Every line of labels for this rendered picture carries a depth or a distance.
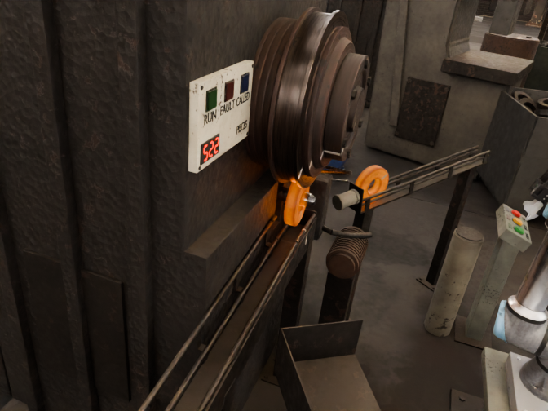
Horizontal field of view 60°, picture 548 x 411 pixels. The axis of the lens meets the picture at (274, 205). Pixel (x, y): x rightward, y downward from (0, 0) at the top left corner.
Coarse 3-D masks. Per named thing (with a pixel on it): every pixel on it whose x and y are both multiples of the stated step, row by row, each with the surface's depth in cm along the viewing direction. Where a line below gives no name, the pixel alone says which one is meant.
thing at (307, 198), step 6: (282, 186) 144; (282, 192) 142; (306, 192) 141; (276, 198) 143; (282, 198) 142; (306, 198) 140; (312, 198) 140; (300, 204) 141; (306, 204) 140; (312, 204) 140
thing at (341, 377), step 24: (288, 336) 108; (312, 336) 110; (336, 336) 112; (288, 360) 102; (312, 360) 114; (336, 360) 115; (288, 384) 102; (312, 384) 108; (336, 384) 109; (360, 384) 110; (288, 408) 103; (312, 408) 103; (336, 408) 104; (360, 408) 105
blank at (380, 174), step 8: (368, 168) 179; (376, 168) 178; (360, 176) 178; (368, 176) 177; (376, 176) 180; (384, 176) 183; (360, 184) 177; (368, 184) 179; (376, 184) 185; (384, 184) 185; (368, 192) 181; (376, 192) 184
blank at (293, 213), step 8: (296, 184) 137; (288, 192) 136; (296, 192) 136; (288, 200) 136; (296, 200) 135; (288, 208) 136; (296, 208) 137; (304, 208) 149; (288, 216) 138; (296, 216) 140; (288, 224) 143; (296, 224) 143
